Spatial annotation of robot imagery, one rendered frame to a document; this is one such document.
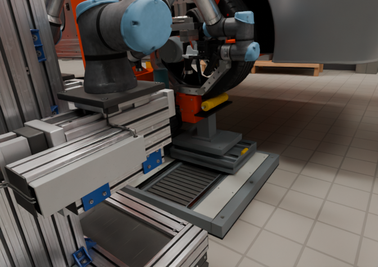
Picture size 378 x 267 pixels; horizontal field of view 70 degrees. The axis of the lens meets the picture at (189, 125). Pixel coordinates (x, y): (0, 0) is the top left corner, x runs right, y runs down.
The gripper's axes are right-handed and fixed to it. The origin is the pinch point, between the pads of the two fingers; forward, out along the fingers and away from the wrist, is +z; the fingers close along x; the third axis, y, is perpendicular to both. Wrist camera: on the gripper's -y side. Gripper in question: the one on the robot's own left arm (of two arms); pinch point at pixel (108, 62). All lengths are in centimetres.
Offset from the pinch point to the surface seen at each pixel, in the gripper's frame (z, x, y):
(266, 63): 122, 346, 177
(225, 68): -36, 33, 37
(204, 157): 0, 13, 82
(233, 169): -18, 11, 92
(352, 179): -66, 46, 138
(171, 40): -20.2, 26.3, 9.4
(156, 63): 11.0, 34.9, 18.7
